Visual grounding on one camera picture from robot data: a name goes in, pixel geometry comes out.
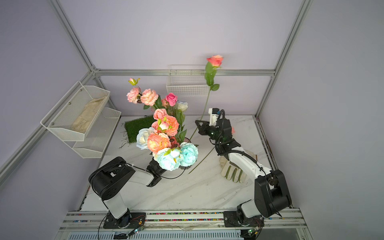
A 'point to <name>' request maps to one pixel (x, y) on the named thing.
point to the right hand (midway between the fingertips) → (198, 122)
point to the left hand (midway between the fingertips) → (186, 149)
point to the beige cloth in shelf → (82, 121)
